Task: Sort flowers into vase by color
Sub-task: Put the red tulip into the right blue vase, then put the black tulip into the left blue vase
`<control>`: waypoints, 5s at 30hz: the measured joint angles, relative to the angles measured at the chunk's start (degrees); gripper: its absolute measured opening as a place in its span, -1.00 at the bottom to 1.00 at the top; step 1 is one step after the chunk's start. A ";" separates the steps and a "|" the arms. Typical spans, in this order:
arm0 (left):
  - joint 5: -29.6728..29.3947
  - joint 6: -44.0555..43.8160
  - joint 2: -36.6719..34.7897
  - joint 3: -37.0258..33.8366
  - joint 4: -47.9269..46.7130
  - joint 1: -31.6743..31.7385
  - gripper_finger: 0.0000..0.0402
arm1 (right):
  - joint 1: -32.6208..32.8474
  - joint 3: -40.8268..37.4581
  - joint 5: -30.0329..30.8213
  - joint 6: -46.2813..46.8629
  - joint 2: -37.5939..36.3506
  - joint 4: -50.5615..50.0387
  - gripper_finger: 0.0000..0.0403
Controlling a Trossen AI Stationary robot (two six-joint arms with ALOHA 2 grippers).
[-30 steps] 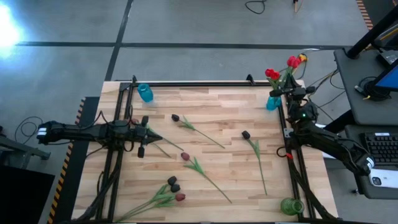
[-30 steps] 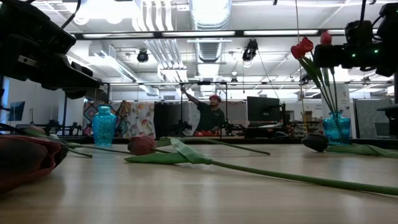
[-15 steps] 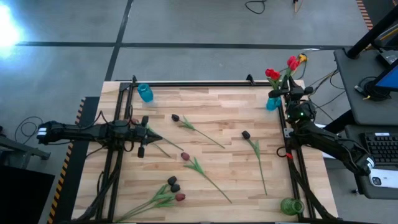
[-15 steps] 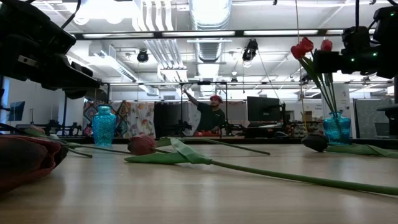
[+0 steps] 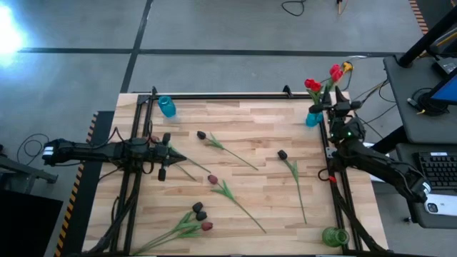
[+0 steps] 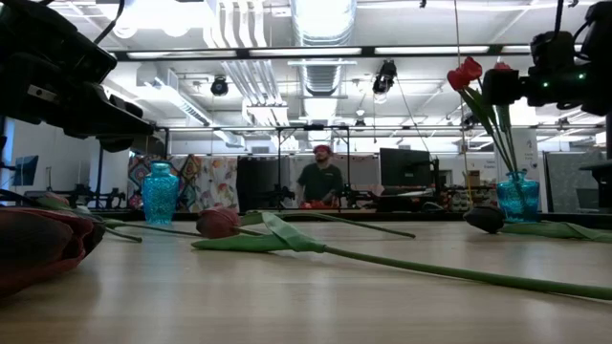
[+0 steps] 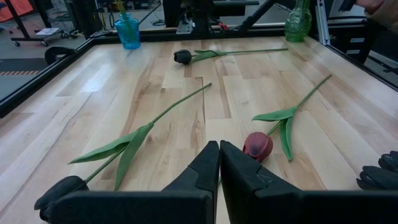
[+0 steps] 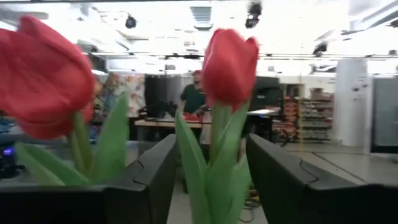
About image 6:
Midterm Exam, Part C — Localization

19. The black computer monitor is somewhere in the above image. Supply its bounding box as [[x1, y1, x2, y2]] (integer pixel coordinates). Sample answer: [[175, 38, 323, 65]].
[[380, 147, 432, 188]]

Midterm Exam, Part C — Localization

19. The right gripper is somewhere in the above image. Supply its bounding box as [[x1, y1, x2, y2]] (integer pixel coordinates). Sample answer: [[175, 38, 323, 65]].
[[482, 66, 585, 110]]

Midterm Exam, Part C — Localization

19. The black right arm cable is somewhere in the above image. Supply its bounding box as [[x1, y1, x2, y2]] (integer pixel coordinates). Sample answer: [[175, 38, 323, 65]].
[[553, 0, 594, 62]]

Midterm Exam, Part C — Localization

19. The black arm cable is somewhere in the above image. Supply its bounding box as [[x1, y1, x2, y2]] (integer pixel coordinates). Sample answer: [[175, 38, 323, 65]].
[[93, 0, 126, 45], [553, 0, 594, 62]]

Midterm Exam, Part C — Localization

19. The colourful patterned quilt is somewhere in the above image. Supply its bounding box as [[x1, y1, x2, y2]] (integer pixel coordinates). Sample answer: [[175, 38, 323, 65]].
[[126, 153, 202, 212]]

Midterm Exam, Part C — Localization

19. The silver ribbed ventilation duct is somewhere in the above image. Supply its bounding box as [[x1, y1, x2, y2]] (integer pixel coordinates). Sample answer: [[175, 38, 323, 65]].
[[290, 0, 359, 97]]

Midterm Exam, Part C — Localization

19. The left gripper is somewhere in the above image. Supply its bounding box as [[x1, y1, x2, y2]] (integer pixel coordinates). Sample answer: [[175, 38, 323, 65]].
[[0, 61, 155, 153]]

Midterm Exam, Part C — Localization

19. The pink partition panel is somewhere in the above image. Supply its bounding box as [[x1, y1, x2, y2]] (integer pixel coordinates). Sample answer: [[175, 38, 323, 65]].
[[329, 155, 383, 192]]

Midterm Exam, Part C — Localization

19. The black background rig frame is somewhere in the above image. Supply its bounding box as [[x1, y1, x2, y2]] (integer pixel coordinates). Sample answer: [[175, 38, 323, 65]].
[[274, 124, 353, 212]]

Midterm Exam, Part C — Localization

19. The blue glass vase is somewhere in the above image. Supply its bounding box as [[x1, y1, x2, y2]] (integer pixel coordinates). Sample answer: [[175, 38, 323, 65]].
[[142, 161, 181, 226], [495, 170, 541, 224]]

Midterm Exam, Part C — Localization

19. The floral print cloth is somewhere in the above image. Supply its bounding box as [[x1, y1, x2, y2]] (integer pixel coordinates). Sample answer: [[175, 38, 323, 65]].
[[198, 156, 240, 211]]

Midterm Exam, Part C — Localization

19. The white pillar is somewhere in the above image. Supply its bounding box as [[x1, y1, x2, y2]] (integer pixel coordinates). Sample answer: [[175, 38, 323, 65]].
[[494, 128, 541, 183]]

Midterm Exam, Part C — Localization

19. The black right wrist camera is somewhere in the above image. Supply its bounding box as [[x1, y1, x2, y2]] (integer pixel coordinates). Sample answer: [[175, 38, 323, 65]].
[[529, 30, 575, 69]]

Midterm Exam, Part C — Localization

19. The black curtain panel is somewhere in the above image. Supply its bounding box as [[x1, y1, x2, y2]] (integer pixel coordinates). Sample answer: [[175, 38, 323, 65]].
[[236, 156, 292, 211]]

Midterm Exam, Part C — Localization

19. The large red tulip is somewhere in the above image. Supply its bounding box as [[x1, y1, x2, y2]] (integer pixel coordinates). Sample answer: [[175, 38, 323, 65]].
[[0, 205, 107, 300]]

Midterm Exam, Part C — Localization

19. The blue wall screen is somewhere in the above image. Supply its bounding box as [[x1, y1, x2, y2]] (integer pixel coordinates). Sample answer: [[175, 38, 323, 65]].
[[11, 154, 40, 187]]

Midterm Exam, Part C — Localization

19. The black rig frame post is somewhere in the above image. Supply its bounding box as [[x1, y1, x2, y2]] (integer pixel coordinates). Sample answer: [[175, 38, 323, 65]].
[[602, 113, 612, 160]]

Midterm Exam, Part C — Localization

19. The black pedestal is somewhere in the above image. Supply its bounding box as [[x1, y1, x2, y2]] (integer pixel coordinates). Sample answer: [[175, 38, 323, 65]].
[[579, 161, 612, 209]]

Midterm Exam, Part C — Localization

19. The white ceiling pipe bundle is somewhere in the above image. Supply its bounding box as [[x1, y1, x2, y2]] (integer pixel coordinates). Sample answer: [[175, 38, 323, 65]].
[[203, 0, 293, 128]]

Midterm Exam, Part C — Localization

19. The round black ceiling lamp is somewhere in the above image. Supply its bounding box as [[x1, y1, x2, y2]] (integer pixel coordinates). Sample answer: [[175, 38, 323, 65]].
[[209, 75, 230, 97]]

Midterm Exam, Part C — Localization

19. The cluttered background shelf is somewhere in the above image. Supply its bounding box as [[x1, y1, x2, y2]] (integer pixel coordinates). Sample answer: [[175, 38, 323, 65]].
[[439, 184, 498, 212]]

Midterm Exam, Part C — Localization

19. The grey office partition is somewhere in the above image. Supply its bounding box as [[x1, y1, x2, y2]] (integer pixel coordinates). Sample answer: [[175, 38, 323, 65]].
[[544, 151, 606, 214]]

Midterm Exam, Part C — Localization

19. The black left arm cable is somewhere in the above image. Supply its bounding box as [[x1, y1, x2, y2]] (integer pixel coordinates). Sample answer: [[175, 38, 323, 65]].
[[93, 0, 126, 45]]

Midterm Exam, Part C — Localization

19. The white ceiling air duct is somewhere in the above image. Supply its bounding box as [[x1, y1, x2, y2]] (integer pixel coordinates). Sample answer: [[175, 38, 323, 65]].
[[136, 64, 214, 128]]

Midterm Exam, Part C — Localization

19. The red tulip with long stem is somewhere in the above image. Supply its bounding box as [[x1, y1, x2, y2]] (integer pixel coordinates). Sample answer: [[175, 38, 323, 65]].
[[190, 205, 612, 302]]

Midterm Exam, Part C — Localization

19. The person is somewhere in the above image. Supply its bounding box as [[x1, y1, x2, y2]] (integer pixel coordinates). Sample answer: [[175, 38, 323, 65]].
[[295, 144, 345, 210]]

